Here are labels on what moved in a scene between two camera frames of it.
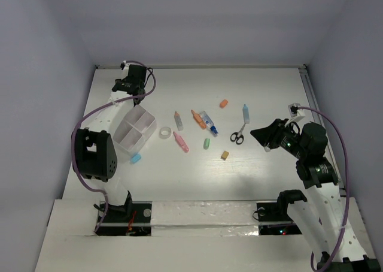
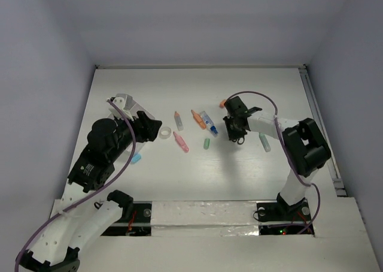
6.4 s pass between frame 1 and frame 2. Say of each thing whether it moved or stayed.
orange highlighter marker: stayed
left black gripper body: moved
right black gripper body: moved
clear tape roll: stayed
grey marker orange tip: stayed
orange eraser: stayed
